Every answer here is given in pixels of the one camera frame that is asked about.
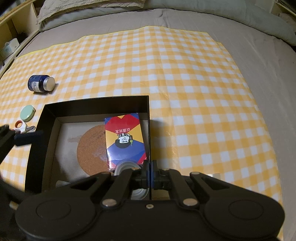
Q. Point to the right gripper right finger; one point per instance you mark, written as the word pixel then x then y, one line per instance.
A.
pixel 178 187

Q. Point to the black storage box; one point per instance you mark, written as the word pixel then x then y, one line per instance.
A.
pixel 73 145

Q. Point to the colourful card box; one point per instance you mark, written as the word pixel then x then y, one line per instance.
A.
pixel 124 140

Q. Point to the grey green pillow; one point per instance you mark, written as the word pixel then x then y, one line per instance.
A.
pixel 187 15

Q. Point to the beige quilted pillow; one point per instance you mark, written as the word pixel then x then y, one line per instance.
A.
pixel 52 8

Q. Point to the round cork coaster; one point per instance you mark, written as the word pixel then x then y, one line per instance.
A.
pixel 91 151

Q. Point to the white tissue box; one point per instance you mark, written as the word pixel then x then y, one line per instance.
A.
pixel 9 48

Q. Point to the yellow white checkered cloth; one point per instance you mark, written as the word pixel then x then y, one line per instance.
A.
pixel 203 121

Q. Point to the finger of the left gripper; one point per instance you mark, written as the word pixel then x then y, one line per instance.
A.
pixel 22 139
pixel 7 141

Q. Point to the dark blue jar silver lid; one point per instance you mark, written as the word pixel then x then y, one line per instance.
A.
pixel 41 83

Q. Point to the orange white small scissors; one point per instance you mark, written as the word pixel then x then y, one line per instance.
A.
pixel 22 127

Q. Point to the mint green round case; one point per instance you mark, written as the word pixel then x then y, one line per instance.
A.
pixel 27 113

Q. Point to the wooden bedside shelf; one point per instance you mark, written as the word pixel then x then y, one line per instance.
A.
pixel 21 20

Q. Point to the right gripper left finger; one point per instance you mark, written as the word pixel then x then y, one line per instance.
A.
pixel 129 182

